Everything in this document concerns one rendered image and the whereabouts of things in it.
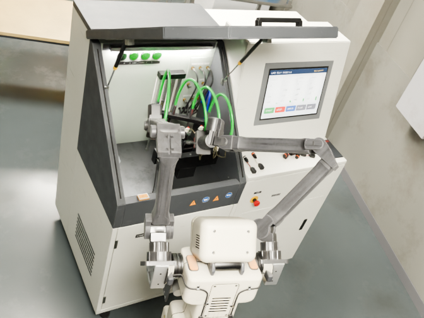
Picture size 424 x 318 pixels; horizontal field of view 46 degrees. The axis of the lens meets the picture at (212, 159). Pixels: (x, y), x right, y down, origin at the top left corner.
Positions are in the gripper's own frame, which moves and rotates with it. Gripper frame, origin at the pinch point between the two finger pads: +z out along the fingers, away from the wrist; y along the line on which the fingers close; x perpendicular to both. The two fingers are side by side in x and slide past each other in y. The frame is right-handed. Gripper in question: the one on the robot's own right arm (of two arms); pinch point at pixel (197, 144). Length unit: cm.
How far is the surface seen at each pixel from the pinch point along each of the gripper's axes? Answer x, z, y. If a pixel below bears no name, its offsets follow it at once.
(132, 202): 25.6, 12.7, -27.5
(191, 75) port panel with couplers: -7, 37, 39
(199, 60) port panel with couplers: -9, 31, 46
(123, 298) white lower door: 17, 69, -83
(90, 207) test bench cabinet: 39, 53, -32
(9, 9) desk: 91, 191, 109
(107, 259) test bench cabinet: 32, 38, -57
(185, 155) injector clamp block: -4.7, 32.6, -3.5
